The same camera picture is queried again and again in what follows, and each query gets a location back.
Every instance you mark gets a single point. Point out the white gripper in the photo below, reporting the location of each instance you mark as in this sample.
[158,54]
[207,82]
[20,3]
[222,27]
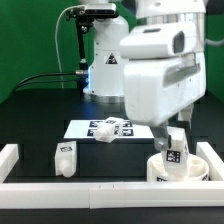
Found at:
[164,74]

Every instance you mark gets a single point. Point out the white round stool seat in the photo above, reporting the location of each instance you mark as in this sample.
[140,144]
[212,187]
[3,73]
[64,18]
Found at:
[197,170]

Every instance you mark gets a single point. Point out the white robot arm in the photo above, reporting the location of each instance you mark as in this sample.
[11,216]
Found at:
[106,78]

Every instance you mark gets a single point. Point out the white marker sheet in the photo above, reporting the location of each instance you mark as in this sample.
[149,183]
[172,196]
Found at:
[87,129]

